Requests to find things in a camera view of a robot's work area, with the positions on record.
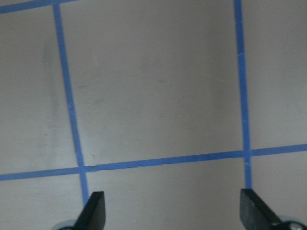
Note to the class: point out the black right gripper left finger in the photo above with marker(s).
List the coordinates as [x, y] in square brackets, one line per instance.
[93, 215]

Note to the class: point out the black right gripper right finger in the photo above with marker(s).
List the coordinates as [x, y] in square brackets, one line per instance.
[255, 214]

